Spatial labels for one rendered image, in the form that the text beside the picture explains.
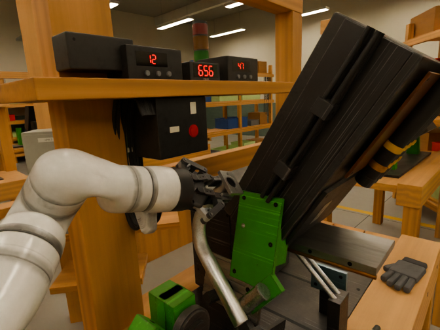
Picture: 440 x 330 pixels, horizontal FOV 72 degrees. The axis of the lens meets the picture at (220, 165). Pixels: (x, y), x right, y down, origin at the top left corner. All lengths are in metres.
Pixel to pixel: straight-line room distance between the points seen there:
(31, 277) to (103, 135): 0.51
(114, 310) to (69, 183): 0.61
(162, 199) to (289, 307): 0.62
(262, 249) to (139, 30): 12.09
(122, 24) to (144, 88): 11.58
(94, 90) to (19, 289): 0.42
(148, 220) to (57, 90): 0.28
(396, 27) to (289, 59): 8.52
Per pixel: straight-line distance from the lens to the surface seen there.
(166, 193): 0.47
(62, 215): 0.41
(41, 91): 0.61
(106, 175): 0.41
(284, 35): 1.51
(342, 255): 0.78
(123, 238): 0.87
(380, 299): 1.08
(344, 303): 0.86
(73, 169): 0.38
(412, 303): 1.10
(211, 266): 0.64
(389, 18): 10.03
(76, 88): 0.63
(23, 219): 0.35
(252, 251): 0.73
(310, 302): 1.01
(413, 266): 1.23
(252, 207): 0.72
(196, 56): 1.05
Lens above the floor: 1.49
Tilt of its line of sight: 12 degrees down
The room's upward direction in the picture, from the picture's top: 3 degrees counter-clockwise
